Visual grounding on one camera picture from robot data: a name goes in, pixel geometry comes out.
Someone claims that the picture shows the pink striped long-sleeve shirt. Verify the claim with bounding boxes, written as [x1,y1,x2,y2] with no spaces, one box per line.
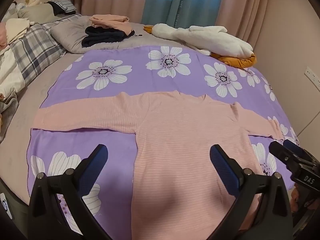
[32,91,285,240]

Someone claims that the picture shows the folded grey striped clothes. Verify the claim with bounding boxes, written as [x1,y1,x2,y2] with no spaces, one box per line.
[47,0,77,15]

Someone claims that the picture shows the small plush toys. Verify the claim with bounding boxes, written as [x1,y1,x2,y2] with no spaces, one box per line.
[11,0,43,13]

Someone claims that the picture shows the plaid quilt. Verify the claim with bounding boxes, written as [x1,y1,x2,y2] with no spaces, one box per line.
[0,14,83,105]

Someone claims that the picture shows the bed with pinkish sheet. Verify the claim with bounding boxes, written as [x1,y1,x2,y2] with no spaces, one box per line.
[0,15,300,205]

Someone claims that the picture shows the purple floral blanket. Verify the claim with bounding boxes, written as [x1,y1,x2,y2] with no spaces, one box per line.
[26,45,300,240]

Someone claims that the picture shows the wall power strip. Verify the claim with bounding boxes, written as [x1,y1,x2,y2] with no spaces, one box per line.
[304,66,320,88]

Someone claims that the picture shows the white goose plush toy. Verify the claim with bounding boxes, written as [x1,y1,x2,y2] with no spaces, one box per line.
[144,23,257,68]

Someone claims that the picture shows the folded dark navy clothes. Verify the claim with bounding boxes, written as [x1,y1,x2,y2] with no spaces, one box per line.
[82,26,136,47]

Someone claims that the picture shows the cream cloth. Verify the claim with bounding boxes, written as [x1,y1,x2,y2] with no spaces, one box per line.
[5,17,35,43]

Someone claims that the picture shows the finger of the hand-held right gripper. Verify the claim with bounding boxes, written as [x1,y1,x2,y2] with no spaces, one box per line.
[269,141,304,171]
[283,139,316,167]

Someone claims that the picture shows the blue curtain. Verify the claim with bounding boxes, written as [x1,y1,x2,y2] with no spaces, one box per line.
[141,0,235,29]

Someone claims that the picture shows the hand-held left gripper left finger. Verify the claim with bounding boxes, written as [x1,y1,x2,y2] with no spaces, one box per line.
[27,144,109,240]

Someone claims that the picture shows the white round device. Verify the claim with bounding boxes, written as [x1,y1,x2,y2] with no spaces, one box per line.
[0,192,13,218]

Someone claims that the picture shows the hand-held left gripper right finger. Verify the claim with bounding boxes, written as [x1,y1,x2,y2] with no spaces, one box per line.
[209,144,293,240]

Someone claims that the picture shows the beige pillow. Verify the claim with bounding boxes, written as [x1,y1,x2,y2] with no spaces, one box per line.
[19,2,60,22]

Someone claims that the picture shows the folded pink clothes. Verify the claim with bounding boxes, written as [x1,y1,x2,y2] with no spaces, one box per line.
[89,14,133,36]

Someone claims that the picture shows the person's right hand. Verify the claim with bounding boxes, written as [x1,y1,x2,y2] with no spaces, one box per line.
[291,184,302,214]

